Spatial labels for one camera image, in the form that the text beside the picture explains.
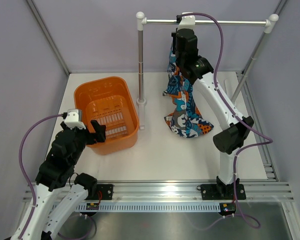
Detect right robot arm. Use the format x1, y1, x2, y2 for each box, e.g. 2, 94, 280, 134
171, 28, 254, 200

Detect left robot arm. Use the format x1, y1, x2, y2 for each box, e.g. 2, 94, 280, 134
10, 120, 106, 240

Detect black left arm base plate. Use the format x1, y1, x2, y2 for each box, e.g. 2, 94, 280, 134
86, 183, 114, 201

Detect silver clothes rack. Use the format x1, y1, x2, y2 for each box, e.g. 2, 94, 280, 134
136, 11, 279, 130

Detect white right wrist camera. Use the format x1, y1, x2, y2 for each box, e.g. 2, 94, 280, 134
176, 12, 196, 31

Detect aluminium mounting rail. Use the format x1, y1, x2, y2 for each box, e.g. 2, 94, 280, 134
22, 180, 295, 203

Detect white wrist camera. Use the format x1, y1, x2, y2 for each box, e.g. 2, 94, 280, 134
63, 108, 86, 130
176, 12, 196, 31

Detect orange plastic basket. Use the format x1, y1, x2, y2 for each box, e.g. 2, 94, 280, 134
74, 76, 139, 155

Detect colourful patterned shorts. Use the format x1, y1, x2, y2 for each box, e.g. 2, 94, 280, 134
162, 49, 214, 139

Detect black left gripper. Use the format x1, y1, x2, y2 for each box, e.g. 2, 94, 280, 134
61, 119, 106, 166

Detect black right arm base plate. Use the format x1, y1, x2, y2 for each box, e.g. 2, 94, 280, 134
196, 183, 247, 201

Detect white slotted cable duct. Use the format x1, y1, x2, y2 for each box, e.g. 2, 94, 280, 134
74, 202, 221, 213

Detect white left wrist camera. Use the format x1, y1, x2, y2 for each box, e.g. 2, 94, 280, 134
63, 108, 86, 130

